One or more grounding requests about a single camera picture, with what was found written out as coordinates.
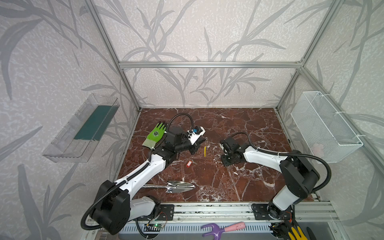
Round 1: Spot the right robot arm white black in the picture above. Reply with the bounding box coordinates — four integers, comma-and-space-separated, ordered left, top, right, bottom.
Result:
220, 136, 332, 221

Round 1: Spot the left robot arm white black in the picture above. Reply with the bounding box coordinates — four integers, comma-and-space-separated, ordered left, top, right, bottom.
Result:
80, 114, 206, 235

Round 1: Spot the green work glove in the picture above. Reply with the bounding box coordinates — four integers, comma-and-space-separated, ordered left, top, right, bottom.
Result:
142, 122, 167, 149

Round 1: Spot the silver garden trowel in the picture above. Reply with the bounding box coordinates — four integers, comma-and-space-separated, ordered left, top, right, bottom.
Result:
142, 181, 196, 194

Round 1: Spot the purple pink garden fork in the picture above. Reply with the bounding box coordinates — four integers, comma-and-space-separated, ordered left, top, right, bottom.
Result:
201, 222, 246, 240

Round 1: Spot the small green circuit board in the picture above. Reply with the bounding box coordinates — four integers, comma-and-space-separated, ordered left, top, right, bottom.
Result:
145, 223, 166, 232

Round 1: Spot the yellow black glove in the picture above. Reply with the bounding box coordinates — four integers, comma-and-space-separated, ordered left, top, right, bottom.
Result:
279, 220, 317, 240

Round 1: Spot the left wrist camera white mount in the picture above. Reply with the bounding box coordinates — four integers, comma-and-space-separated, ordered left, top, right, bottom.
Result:
188, 126, 206, 145

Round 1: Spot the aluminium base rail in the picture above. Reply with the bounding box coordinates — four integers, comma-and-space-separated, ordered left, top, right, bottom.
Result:
158, 202, 340, 224

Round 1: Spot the white wire basket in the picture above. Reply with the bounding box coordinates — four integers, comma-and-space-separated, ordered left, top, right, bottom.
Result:
291, 91, 364, 163

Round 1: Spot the clear plastic wall tray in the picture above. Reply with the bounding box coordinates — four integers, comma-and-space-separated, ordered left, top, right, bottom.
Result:
42, 94, 120, 163

